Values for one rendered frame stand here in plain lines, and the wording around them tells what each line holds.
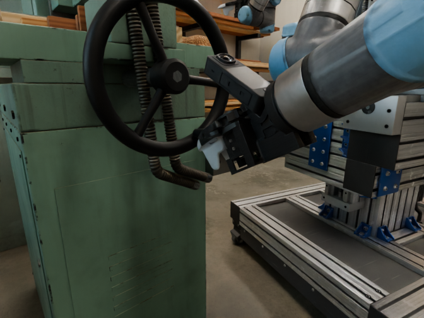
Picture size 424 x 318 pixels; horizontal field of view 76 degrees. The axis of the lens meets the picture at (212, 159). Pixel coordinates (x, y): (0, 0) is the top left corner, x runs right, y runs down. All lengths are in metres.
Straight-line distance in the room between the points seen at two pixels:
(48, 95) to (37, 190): 0.19
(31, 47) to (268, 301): 1.07
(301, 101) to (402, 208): 1.09
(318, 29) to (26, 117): 0.52
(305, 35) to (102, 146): 0.46
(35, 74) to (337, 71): 0.52
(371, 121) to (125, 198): 0.63
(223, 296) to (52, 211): 0.76
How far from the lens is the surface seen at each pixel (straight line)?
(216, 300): 1.17
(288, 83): 0.30
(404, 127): 0.79
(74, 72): 0.63
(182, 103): 0.73
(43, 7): 0.99
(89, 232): 0.70
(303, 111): 0.29
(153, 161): 0.56
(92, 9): 0.65
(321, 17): 0.43
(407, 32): 0.25
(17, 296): 1.41
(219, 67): 0.38
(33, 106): 0.61
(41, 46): 0.62
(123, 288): 0.82
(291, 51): 0.42
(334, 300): 1.01
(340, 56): 0.27
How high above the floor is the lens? 0.79
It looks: 15 degrees down
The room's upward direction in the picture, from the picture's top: straight up
